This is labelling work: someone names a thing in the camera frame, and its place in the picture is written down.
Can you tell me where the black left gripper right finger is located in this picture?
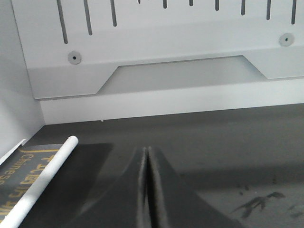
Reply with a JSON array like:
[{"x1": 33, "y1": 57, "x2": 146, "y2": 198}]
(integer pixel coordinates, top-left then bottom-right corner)
[{"x1": 147, "y1": 147, "x2": 242, "y2": 228}]

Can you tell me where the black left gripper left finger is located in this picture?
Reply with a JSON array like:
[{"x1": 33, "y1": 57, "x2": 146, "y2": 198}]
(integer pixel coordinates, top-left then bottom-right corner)
[{"x1": 71, "y1": 148, "x2": 148, "y2": 228}]

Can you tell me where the black sheet with gold text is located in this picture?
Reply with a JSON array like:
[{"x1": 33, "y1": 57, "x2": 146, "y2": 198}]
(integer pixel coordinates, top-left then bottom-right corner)
[{"x1": 0, "y1": 143, "x2": 112, "y2": 228}]

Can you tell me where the white rolled paper tube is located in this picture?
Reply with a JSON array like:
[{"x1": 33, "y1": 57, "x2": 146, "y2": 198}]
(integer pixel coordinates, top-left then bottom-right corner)
[{"x1": 0, "y1": 136, "x2": 78, "y2": 228}]

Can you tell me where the white slotted back baffle panel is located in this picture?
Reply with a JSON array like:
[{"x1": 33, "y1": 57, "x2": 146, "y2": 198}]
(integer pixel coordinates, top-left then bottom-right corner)
[{"x1": 12, "y1": 0, "x2": 304, "y2": 99}]

